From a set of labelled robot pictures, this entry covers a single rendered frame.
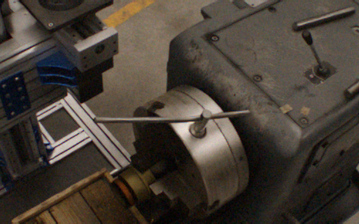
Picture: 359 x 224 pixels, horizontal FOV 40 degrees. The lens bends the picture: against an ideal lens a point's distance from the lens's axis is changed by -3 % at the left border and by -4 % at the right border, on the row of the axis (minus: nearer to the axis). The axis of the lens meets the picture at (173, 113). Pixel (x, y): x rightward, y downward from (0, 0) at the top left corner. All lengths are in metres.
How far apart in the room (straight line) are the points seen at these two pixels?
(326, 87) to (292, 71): 0.09
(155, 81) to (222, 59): 1.63
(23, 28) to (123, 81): 1.32
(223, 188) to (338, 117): 0.31
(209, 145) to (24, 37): 0.72
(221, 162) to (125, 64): 1.87
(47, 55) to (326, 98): 0.83
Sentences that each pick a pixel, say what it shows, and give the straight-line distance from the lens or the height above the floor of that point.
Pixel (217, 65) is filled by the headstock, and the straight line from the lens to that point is 1.23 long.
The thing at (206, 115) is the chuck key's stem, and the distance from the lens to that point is 1.04.
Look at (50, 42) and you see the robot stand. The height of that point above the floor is 1.07.
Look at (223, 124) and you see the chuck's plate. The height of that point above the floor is 1.23.
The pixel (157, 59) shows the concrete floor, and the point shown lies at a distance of 2.96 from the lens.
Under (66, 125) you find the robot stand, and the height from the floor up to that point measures 0.21.
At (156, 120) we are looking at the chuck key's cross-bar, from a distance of 1.01.
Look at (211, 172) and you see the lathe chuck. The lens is 1.12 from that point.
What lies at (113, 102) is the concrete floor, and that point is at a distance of 2.75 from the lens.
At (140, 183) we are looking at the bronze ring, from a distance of 1.18.
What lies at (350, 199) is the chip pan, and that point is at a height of 0.54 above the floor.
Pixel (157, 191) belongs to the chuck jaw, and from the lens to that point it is 1.18.
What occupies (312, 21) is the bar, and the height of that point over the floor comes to 1.27.
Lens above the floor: 2.13
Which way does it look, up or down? 52 degrees down
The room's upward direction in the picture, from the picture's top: 5 degrees clockwise
